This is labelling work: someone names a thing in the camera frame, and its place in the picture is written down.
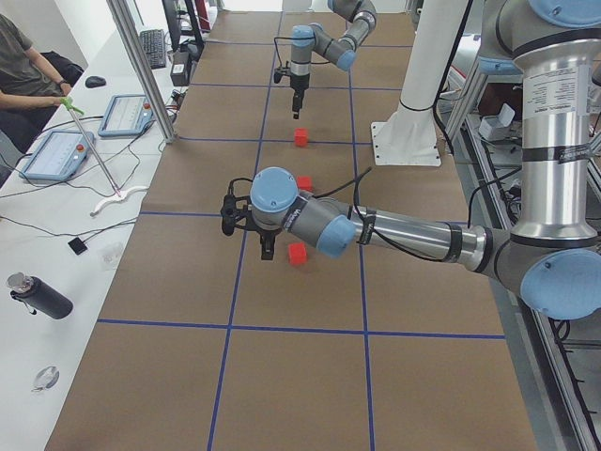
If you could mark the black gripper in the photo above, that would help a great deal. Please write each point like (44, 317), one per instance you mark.
(268, 233)
(298, 84)

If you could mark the red block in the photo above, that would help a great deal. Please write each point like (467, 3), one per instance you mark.
(297, 253)
(305, 183)
(301, 137)

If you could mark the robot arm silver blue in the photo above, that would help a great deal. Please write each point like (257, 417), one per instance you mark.
(403, 244)
(310, 39)

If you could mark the black keyboard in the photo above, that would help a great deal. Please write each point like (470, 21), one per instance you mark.
(153, 44)

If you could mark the long reacher grabber stick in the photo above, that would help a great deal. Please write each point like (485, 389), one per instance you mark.
(118, 195)

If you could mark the far blue teach pendant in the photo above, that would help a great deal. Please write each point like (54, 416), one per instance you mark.
(125, 116)

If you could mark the blue teach pendant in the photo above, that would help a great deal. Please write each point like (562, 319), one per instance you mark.
(125, 116)
(59, 155)

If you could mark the small black square pad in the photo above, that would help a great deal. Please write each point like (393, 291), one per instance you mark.
(77, 246)

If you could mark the black computer mouse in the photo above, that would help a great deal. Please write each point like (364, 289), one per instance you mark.
(95, 81)

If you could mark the near blue teach pendant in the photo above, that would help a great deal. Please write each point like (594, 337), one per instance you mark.
(59, 155)

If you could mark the black water bottle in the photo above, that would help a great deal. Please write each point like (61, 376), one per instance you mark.
(37, 296)

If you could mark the seated person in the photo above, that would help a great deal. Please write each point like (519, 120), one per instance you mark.
(32, 85)

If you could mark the white central robot pedestal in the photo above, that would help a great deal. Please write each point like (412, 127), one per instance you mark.
(408, 137)

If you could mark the aluminium frame post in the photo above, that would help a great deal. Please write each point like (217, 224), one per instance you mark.
(127, 31)

